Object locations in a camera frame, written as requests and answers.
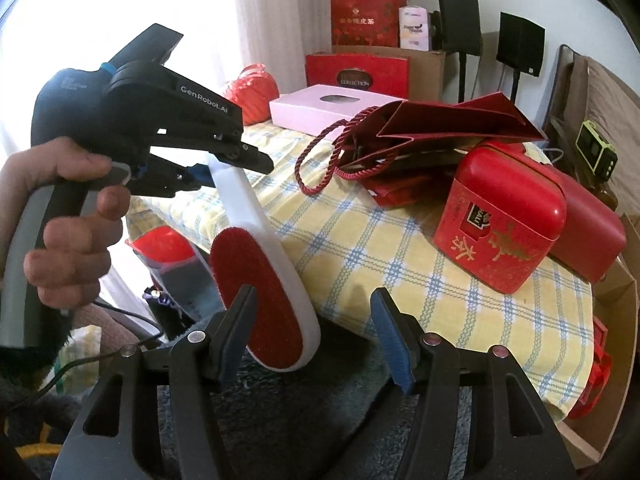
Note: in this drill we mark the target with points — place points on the red plastic bag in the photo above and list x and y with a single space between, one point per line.
160 242

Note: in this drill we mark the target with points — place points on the white lint brush red pad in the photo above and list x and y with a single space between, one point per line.
270 310

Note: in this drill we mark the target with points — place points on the tall red gift box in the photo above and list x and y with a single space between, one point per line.
367 20

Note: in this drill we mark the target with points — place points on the red plastic twine ball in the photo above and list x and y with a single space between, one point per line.
252 92

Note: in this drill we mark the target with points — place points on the white curtain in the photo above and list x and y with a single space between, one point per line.
250 10

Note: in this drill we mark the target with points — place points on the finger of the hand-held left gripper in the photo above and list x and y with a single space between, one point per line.
240 152
195 176

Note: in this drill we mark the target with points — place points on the brown wooden armrest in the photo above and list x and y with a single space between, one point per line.
606 195

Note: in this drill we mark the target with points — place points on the dark grey fuzzy rug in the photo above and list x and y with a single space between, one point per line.
310 410

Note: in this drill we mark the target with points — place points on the beige sofa cushion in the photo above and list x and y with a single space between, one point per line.
617 100

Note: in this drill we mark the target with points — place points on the lilac white tissue pack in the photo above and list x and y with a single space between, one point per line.
414 30

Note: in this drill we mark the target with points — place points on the cardboard storage box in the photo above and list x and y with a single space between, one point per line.
620 360

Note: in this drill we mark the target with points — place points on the red cookie gift box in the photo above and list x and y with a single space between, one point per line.
330 67

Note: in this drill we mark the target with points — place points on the beige sofa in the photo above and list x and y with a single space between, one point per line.
577 75

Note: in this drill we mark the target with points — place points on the red printed shopping bag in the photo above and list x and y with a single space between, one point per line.
597 375

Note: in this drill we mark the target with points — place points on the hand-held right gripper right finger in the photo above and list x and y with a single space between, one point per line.
395 345

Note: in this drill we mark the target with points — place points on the dark red handbag-shaped box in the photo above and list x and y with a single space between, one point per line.
590 230

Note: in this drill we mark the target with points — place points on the green framed black cube device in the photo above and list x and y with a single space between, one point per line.
592 147

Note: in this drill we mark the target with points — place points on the person's left hand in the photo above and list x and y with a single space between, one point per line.
65 157

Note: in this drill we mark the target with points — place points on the black speaker on stand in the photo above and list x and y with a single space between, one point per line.
460 20
520 42

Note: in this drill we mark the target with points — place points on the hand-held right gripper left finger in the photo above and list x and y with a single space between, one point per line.
235 330

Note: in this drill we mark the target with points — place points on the grey waste bin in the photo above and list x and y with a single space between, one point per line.
190 285

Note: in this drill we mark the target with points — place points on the large brown cardboard box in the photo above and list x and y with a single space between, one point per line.
427 75

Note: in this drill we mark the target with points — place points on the red helmet-like object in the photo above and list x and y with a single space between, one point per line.
495 220

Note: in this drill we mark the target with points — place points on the yellow plaid tablecloth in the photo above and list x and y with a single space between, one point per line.
375 250

